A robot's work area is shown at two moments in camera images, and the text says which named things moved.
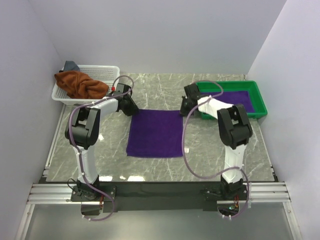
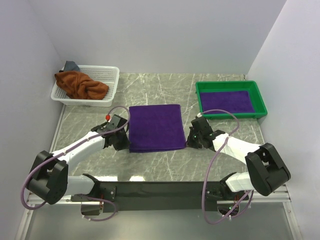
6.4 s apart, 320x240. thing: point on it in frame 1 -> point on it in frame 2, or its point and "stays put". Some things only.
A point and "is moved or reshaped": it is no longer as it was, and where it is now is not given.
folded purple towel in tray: x=235 y=97 stays put
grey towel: x=70 y=66 stays put
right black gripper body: x=185 y=108 -> x=194 y=140
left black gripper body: x=130 y=106 -> x=122 y=141
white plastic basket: x=105 y=73 stays put
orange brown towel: x=78 y=85 stays put
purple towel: x=155 y=133 is moved or reshaped
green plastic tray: x=258 y=104 stays put
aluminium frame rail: x=65 y=193 stays put
